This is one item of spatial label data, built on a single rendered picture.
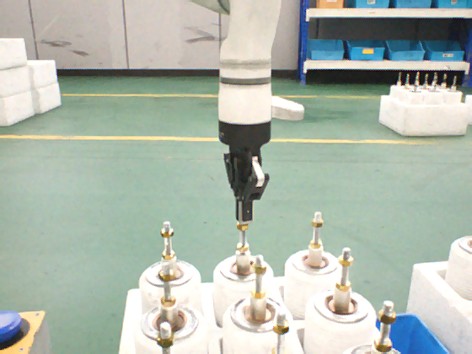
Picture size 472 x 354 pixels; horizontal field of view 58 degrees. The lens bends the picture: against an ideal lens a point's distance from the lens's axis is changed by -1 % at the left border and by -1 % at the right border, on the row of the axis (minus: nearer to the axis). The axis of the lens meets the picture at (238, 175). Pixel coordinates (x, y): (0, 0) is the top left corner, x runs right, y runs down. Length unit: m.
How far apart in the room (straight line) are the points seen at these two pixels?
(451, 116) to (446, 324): 2.08
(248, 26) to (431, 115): 2.28
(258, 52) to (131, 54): 5.31
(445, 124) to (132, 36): 4.11
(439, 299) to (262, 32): 0.56
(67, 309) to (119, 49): 5.00
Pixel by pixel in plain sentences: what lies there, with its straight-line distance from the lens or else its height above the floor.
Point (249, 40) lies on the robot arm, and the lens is 0.56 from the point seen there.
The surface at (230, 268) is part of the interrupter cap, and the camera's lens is 0.70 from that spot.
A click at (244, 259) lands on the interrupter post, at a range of 0.68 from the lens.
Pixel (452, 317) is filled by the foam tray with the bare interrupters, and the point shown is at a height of 0.16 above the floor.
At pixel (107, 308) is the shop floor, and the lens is 1.08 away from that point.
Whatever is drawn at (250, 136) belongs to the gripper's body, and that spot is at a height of 0.48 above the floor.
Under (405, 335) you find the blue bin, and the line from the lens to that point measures 0.90.
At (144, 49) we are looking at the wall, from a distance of 5.80.
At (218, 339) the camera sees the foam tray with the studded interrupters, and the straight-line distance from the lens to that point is 0.68.
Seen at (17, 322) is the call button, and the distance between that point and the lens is 0.52.
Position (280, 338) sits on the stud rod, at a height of 0.31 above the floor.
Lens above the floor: 0.62
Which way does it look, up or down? 19 degrees down
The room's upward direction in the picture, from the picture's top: straight up
